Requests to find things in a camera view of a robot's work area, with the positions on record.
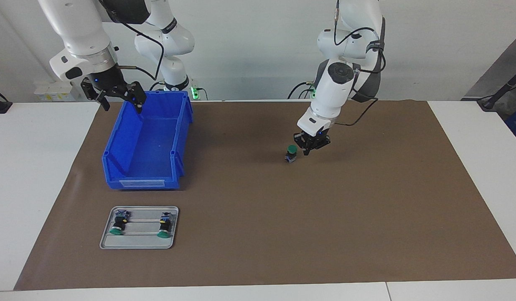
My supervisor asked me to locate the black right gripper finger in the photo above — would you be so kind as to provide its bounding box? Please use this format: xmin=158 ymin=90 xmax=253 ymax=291
xmin=81 ymin=81 xmax=111 ymax=112
xmin=116 ymin=81 xmax=148 ymax=115

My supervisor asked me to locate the blue plastic storage bin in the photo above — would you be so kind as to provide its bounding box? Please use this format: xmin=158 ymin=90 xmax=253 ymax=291
xmin=102 ymin=90 xmax=194 ymax=191

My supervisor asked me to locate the brown table mat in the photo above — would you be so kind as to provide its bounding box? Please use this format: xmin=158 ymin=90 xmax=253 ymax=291
xmin=13 ymin=99 xmax=516 ymax=291

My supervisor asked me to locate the silver metal tray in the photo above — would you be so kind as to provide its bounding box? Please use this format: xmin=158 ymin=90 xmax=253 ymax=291
xmin=99 ymin=206 xmax=179 ymax=250

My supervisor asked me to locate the black stand pole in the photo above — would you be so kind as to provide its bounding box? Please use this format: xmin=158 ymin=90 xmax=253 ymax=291
xmin=477 ymin=66 xmax=516 ymax=111

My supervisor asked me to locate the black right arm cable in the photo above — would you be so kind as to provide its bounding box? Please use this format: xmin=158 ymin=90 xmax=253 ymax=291
xmin=100 ymin=0 xmax=165 ymax=81

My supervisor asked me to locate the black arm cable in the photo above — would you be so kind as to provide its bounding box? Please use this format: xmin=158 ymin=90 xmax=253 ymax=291
xmin=333 ymin=0 xmax=386 ymax=127
xmin=100 ymin=0 xmax=165 ymax=81

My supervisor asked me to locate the black base cable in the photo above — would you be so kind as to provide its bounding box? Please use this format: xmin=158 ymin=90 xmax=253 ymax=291
xmin=287 ymin=82 xmax=315 ymax=100

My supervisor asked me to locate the black clamp mount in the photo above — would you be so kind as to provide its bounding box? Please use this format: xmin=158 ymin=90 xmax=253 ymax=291
xmin=0 ymin=87 xmax=13 ymax=114

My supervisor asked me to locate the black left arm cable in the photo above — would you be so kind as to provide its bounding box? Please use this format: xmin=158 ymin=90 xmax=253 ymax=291
xmin=333 ymin=0 xmax=386 ymax=127

